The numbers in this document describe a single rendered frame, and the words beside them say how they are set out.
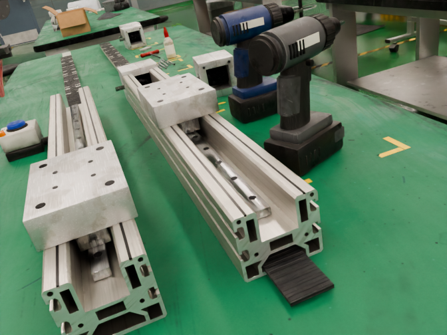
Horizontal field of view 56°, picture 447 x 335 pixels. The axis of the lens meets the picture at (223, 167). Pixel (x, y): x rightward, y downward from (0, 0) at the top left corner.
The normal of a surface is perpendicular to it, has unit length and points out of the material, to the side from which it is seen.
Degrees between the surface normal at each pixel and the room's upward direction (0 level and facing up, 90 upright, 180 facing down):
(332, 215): 0
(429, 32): 90
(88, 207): 90
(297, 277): 0
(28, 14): 90
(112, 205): 90
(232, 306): 0
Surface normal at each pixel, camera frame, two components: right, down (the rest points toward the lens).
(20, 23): 0.32, 0.38
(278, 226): -0.18, -0.87
